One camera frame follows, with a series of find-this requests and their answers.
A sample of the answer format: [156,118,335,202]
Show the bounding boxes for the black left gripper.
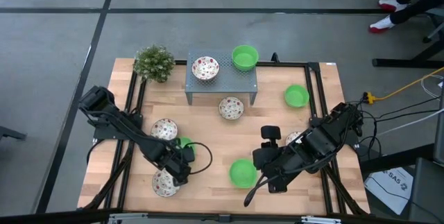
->
[160,144,192,187]

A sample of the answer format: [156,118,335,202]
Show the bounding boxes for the floral bowl green outside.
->
[191,55,221,81]
[218,96,245,121]
[284,130,303,146]
[150,118,179,141]
[151,169,181,198]

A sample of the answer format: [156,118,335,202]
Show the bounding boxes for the plain green plastic bowl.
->
[175,136,197,155]
[284,84,310,109]
[228,158,258,189]
[231,44,260,71]

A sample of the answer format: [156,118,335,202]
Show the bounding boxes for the silver aluminium profile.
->
[300,215,343,224]
[108,212,149,224]

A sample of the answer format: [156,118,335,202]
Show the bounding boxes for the grey perforated metal shelf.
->
[184,48,259,106]

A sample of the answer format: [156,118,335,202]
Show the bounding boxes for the small green potted plant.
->
[133,44,176,84]

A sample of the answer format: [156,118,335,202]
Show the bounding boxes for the white printed sheet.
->
[363,166,414,216]

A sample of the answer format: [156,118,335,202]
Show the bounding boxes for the black diagonal floor beam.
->
[359,143,435,175]

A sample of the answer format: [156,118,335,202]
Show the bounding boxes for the dark grey cabinet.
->
[407,157,444,224]

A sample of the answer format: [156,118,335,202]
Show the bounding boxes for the person's shoe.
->
[377,0,409,13]
[368,15,397,34]

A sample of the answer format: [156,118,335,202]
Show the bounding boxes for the black chair base leg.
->
[0,125,28,142]

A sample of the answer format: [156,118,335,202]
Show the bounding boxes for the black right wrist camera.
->
[260,126,282,140]

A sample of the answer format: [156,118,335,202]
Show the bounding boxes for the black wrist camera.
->
[180,146,196,163]
[260,126,282,140]

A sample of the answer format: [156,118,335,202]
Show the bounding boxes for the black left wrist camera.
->
[180,146,196,163]

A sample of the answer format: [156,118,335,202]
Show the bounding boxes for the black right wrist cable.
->
[244,173,270,208]

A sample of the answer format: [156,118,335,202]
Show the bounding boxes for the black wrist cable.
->
[244,173,270,208]
[187,141,214,175]

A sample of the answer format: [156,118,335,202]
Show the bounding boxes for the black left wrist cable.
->
[187,141,214,175]

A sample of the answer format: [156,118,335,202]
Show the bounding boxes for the black aluminium rig frame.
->
[78,59,370,218]

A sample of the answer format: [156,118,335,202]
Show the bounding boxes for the black power cable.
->
[346,95,441,138]

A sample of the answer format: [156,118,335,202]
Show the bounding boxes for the white cable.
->
[376,107,444,137]

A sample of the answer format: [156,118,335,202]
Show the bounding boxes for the yellow extension cable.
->
[363,66,444,105]

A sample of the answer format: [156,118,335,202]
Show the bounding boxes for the black desk leg frame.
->
[372,8,444,69]

